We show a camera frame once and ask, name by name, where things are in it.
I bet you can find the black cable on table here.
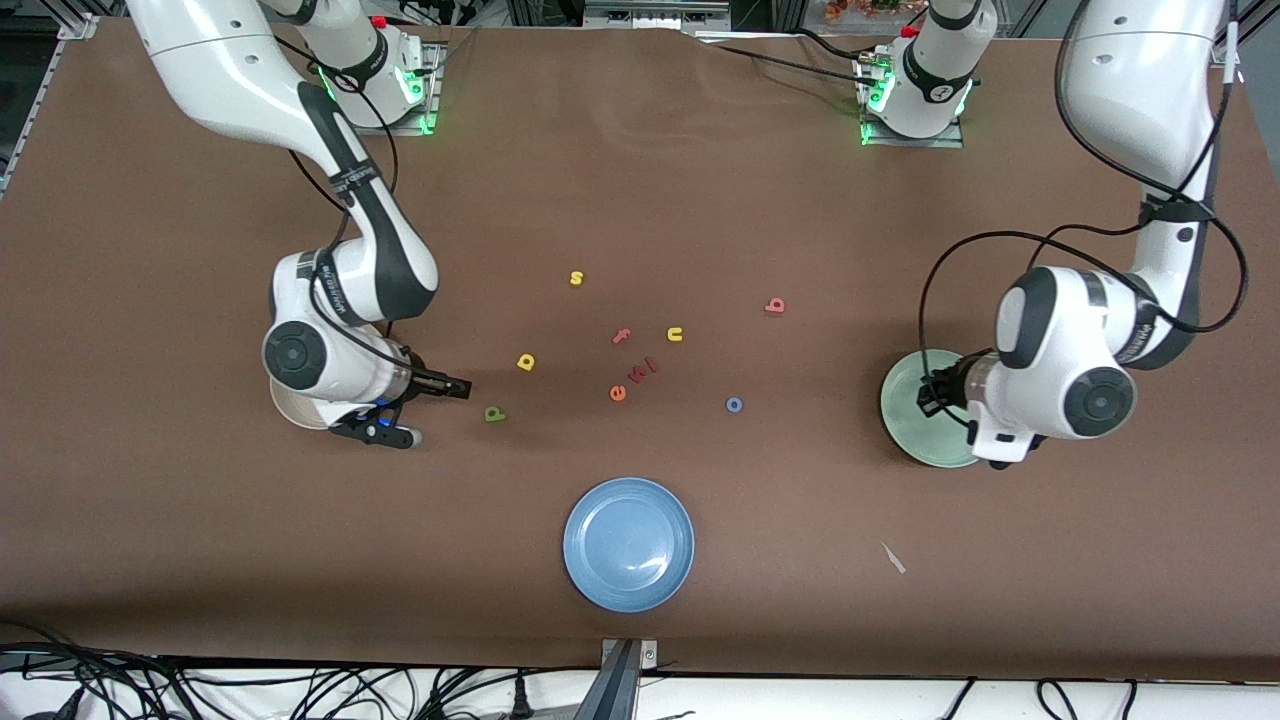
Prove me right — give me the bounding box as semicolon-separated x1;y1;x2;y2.
795;28;871;63
695;35;881;91

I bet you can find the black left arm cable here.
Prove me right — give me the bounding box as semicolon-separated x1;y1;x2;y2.
918;0;1251;431

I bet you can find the grey metal box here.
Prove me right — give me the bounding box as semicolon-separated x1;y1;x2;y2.
583;0;733;31

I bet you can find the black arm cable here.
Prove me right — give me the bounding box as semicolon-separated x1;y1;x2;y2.
288;35;401;346
918;0;1251;431

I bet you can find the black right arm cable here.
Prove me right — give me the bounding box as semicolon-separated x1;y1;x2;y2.
288;35;401;346

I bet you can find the brown table cover sheet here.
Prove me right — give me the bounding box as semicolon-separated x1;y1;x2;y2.
0;18;1280;683

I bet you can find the blue plate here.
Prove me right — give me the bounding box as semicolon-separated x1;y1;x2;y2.
563;477;696;613

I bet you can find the light green plate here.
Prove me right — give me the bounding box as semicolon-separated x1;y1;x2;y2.
880;348;1001;469

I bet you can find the grey metal camera post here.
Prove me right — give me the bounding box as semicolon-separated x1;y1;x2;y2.
598;638;659;720

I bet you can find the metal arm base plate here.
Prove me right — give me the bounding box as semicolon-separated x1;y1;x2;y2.
333;40;443;136
860;55;966;149

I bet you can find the light brown plate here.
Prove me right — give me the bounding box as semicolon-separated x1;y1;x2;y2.
269;318;393;431

